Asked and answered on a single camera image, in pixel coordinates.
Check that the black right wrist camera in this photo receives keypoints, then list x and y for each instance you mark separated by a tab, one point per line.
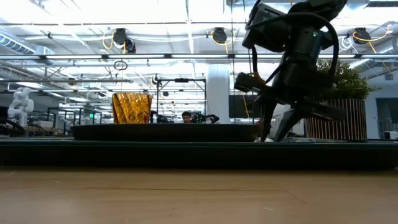
264	28

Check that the white humanoid robot figure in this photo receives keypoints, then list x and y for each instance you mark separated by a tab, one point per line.
20	105

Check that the seated person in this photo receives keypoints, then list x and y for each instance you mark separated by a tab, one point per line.
186	116

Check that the amber glass cup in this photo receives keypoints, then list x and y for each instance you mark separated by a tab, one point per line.
132	109

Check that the black round plate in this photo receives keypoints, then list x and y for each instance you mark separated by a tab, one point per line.
161	133

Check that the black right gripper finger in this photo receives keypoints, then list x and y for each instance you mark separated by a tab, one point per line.
266	112
289	119

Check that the dark green serving tray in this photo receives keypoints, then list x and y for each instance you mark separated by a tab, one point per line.
186	155

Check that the green plant in ribbed pot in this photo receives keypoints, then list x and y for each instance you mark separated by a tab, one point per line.
351	118

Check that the black background rig frame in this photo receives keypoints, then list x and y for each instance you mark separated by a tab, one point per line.
182	80

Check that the black background monitor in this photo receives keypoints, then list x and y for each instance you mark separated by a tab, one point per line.
237	107

